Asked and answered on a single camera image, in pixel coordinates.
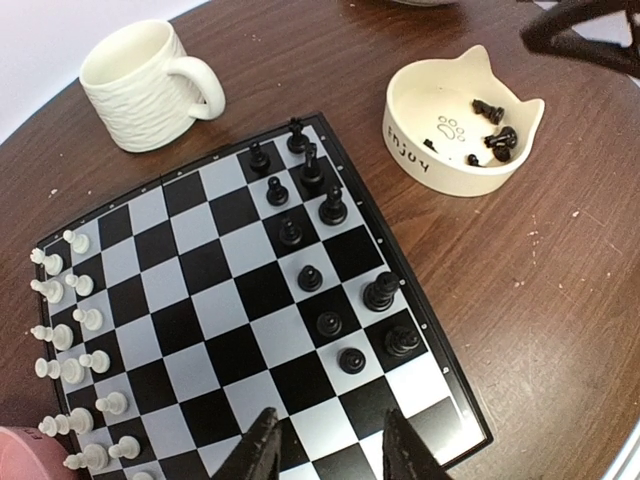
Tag white ribbed ceramic mug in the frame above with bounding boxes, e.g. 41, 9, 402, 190
79, 19, 226, 153

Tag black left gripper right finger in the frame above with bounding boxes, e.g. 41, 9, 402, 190
382, 408, 450, 480

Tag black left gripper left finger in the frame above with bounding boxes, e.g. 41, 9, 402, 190
211, 407, 281, 480

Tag white chess pawn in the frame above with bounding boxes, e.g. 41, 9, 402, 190
108, 435, 141, 460
78, 350, 111, 374
63, 230, 91, 254
132, 471, 154, 480
65, 274, 94, 297
72, 308, 104, 331
95, 391, 128, 415

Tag black chess piece in bowl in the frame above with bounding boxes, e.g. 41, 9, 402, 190
484, 126, 518, 163
471, 99, 505, 125

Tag white chess rook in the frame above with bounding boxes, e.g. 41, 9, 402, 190
30, 248, 64, 276

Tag pink bowl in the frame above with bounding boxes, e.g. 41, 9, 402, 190
1, 427, 75, 479

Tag white chess bishop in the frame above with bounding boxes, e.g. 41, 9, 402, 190
30, 324, 74, 351
63, 444, 110, 470

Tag black chess pawn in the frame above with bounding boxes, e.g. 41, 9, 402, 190
338, 347, 366, 375
249, 142, 271, 172
287, 117, 308, 154
297, 265, 323, 292
279, 217, 303, 248
266, 176, 289, 207
316, 311, 342, 338

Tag white chess queen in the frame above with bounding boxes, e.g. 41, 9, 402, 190
34, 358, 85, 384

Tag white chess king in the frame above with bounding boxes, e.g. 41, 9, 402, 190
38, 407, 94, 437

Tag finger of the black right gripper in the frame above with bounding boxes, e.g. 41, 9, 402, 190
520, 0, 639, 78

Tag cream bowl of black pieces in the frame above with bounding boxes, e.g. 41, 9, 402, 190
382, 45, 545, 197

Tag black and white chessboard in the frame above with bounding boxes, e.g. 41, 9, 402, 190
37, 113, 492, 479

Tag black chess piece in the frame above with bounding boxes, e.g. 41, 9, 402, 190
484, 126, 518, 163
385, 326, 420, 358
363, 271, 400, 312
318, 185, 347, 226
299, 143, 324, 188
471, 99, 505, 125

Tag white chess knight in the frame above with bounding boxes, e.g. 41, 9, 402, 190
30, 279, 64, 304

